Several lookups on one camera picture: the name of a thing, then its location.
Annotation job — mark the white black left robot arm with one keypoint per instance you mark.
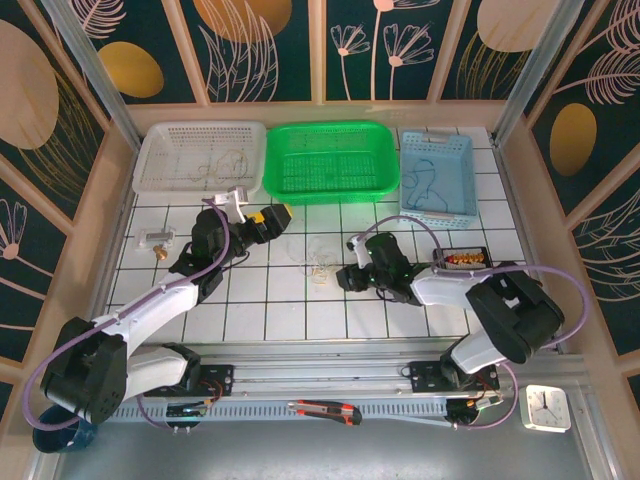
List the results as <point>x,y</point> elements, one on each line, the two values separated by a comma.
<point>160,300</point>

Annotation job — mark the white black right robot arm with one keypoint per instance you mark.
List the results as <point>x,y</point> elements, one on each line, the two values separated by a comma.
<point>440,290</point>

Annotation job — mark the small brass knob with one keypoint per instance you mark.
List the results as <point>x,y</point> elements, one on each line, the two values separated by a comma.
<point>161,253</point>

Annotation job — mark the black terminal block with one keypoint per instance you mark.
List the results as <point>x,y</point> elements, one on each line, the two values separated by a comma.
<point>440,256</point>

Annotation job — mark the green plastic basket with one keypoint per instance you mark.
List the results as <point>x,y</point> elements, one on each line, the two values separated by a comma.
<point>330,197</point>

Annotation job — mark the white plastic basket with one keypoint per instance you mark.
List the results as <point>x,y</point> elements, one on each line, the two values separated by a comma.
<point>210,125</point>

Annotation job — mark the light blue plastic basket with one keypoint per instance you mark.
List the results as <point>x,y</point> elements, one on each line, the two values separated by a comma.
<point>455,170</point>

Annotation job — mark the orange black utility knife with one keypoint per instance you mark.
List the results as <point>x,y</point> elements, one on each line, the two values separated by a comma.
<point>325,411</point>

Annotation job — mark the small controller board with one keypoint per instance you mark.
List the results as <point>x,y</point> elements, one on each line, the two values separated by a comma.
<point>185,410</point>
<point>475,405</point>

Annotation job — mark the small white desk clock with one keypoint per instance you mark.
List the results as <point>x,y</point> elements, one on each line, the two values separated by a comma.
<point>545,407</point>

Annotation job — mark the dark blue tape roll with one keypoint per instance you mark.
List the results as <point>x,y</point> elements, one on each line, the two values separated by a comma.
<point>50,442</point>

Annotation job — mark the aluminium table edge rail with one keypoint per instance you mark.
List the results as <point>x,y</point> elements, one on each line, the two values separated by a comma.
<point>530,250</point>
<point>122,235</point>

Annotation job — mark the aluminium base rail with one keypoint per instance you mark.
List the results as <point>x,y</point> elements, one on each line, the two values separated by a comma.
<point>325,372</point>

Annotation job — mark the aluminium frame post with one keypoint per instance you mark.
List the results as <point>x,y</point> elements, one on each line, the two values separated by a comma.
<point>525,75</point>
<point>95,65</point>

